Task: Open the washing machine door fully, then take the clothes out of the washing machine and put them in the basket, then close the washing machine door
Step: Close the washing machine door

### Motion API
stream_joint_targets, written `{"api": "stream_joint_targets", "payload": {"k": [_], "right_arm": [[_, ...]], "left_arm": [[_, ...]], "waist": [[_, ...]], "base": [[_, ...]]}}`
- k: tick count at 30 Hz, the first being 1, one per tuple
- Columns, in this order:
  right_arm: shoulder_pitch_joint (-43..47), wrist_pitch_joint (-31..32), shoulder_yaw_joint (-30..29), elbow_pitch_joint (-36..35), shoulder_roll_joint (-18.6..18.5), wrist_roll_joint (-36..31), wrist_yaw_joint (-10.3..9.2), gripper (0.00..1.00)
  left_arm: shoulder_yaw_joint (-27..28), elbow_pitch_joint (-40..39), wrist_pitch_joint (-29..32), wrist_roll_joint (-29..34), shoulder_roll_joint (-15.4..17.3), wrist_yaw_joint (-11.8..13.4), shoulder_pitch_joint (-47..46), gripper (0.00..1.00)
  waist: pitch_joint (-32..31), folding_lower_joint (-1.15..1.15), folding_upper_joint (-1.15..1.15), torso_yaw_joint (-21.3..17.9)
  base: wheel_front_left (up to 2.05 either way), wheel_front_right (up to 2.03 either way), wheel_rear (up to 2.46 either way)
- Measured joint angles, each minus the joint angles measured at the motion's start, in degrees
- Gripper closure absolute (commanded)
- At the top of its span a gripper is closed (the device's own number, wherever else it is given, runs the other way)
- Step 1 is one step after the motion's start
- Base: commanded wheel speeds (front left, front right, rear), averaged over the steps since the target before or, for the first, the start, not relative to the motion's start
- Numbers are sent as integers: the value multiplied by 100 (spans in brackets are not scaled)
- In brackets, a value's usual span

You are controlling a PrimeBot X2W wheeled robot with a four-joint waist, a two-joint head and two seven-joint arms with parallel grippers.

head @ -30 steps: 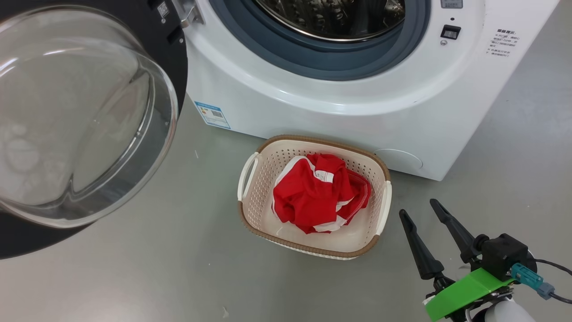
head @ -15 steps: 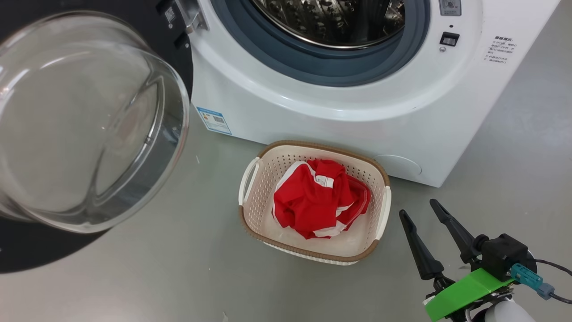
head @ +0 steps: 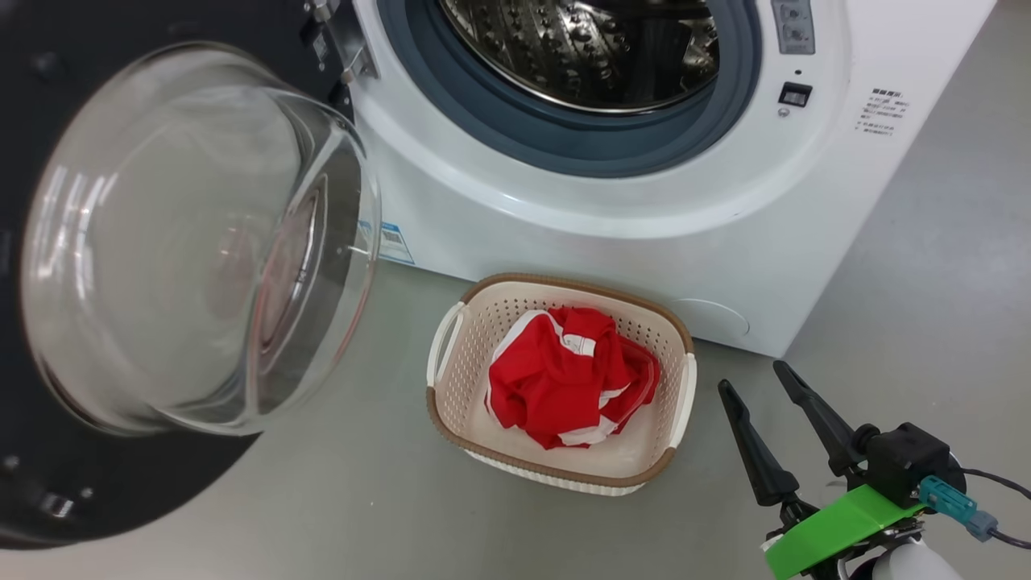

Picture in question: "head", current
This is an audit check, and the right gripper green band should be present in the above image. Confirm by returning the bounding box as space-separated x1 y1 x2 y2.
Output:
718 359 927 580

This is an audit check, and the red and white garment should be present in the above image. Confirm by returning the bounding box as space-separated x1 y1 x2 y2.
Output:
486 304 661 450

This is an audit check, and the black round washer door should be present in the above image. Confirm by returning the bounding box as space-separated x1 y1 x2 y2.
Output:
0 0 383 550

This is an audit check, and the white washing machine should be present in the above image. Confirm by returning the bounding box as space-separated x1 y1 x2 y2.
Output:
346 0 1000 359

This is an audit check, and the cream perforated laundry basket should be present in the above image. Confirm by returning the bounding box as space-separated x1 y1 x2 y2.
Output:
425 272 698 497

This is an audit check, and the grey rubber door gasket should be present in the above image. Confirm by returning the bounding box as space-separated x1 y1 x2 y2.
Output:
376 0 763 180

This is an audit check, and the steel washer drum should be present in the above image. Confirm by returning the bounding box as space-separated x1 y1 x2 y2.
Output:
437 0 720 115

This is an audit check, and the metal door hinge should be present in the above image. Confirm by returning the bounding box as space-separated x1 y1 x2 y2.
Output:
302 0 379 85

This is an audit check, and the round filter cover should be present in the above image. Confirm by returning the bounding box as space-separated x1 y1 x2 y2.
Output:
673 298 752 339

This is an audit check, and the grey warning sticker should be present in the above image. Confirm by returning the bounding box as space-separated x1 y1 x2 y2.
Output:
771 0 816 56

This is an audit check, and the blue energy label sticker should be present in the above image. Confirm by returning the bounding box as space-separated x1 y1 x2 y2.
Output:
358 219 416 267

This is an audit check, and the black cable teal connector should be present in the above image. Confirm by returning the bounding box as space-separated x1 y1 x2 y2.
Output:
918 467 1031 553

